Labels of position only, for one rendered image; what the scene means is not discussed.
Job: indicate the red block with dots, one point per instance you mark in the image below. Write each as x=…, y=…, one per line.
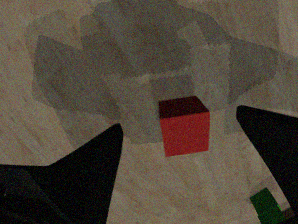
x=184, y=125

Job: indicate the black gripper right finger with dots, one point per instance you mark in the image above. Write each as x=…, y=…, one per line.
x=275, y=138

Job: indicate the dark green block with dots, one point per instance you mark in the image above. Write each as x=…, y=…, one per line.
x=263, y=201
x=272, y=216

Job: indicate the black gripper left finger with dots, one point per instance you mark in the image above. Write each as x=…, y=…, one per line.
x=79, y=186

